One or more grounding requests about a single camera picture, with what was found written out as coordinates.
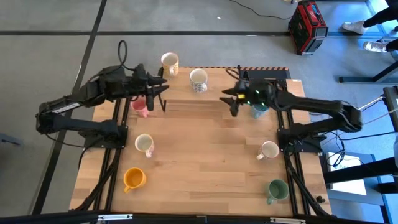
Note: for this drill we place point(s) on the red and black toolbox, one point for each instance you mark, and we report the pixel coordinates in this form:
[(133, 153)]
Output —
[(308, 28)]

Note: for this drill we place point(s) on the white mug pink pattern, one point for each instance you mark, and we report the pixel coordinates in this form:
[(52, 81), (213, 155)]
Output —
[(270, 150)]

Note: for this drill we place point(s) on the person's foot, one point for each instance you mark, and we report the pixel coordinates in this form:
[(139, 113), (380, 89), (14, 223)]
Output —
[(374, 46), (354, 27)]

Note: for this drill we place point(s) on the yellow patterned mug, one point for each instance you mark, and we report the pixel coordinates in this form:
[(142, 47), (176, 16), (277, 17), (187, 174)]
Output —
[(170, 63)]

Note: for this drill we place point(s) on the black table edge rail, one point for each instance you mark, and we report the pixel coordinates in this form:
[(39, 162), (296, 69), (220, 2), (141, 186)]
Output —
[(155, 217)]

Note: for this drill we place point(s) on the black desk leg beam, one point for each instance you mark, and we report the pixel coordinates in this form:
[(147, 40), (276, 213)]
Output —
[(357, 171)]

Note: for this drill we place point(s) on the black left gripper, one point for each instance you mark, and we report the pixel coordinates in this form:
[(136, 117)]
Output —
[(136, 84)]

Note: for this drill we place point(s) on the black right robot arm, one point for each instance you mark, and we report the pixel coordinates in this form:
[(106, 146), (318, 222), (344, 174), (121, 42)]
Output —
[(311, 104)]

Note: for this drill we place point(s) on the black flat box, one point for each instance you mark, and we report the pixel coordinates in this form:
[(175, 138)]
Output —
[(270, 74)]

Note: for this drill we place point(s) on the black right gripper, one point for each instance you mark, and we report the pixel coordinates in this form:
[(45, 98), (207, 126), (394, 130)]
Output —
[(258, 93)]

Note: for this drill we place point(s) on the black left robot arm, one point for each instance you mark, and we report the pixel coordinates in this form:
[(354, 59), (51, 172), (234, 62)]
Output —
[(77, 126)]

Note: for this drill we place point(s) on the plain light blue mug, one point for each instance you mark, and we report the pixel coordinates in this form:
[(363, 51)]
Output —
[(259, 112)]

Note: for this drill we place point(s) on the plain pink mug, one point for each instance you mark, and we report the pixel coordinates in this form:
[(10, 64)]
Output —
[(140, 107)]

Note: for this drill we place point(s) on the person's leg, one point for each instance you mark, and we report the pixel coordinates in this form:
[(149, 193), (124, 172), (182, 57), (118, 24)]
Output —
[(382, 17), (392, 45)]

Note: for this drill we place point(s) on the striped hazard tape strip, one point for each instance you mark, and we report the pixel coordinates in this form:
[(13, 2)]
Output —
[(217, 68)]

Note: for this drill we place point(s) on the black desk frame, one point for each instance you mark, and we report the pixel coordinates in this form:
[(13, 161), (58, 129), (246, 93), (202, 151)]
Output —
[(367, 79)]

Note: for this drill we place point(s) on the white mug blue lattice pattern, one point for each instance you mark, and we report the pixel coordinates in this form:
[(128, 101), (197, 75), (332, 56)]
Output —
[(198, 80)]

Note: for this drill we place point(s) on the white mug red floral pattern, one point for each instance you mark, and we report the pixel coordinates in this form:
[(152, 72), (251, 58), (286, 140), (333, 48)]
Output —
[(144, 144)]

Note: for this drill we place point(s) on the silver bracket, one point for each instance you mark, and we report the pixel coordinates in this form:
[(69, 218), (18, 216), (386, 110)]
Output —
[(115, 217), (287, 220)]

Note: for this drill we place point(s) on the plain green mug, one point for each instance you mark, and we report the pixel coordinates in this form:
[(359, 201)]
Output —
[(277, 190)]

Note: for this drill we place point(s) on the plain orange mug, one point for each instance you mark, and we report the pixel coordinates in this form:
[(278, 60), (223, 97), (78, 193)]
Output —
[(134, 179)]

